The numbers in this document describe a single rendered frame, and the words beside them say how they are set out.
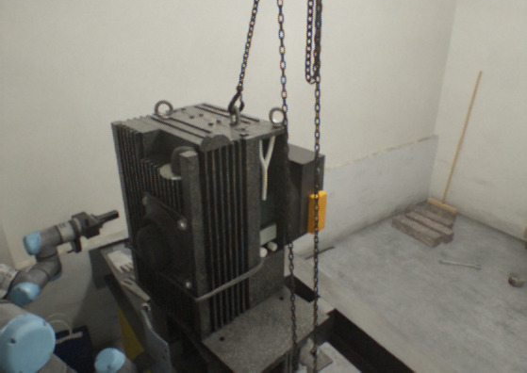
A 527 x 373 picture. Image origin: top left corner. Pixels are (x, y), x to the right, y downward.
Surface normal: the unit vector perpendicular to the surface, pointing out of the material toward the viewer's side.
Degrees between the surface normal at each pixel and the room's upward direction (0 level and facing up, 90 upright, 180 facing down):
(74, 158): 90
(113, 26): 90
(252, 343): 0
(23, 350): 83
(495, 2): 90
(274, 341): 0
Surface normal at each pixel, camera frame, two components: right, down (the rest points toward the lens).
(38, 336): 0.89, 0.07
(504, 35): -0.81, 0.24
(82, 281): 0.58, 0.33
